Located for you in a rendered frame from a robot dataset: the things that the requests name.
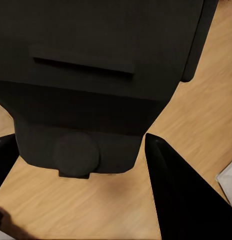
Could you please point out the digital camera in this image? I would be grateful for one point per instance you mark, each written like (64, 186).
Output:
(84, 80)

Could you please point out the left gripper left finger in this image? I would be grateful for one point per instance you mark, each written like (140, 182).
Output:
(9, 153)

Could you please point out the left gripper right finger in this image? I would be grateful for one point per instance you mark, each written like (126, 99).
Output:
(187, 207)

